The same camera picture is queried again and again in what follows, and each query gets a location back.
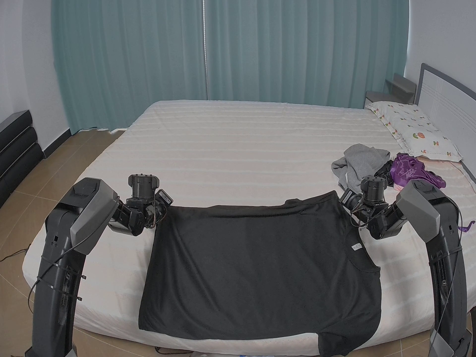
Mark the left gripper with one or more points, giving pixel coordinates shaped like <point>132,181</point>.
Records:
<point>165,199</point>

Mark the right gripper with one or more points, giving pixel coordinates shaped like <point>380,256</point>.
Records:
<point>351,199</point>

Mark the black T-shirt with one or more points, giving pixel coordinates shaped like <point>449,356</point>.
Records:
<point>260,273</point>

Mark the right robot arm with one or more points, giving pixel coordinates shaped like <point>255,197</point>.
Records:
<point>446,255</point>

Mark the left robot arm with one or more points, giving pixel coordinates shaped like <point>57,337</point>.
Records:
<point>59,255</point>

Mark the bed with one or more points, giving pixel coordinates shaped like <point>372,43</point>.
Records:
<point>241,154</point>

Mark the grey garment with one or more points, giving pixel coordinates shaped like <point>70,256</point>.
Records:
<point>362,162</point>

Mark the black garment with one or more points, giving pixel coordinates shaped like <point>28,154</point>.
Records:
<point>385,171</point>

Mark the purple satin garment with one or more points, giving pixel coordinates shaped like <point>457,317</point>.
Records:
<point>409,167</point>

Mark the white printed pillow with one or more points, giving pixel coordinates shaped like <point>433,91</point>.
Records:
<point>412,128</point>

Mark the grey bedside table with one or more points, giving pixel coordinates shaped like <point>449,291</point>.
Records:
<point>399,87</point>

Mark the blue-green curtain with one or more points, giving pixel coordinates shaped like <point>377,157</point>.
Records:
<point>305,39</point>
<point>130,50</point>

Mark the black chest of drawers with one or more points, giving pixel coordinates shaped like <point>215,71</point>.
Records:
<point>16,151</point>

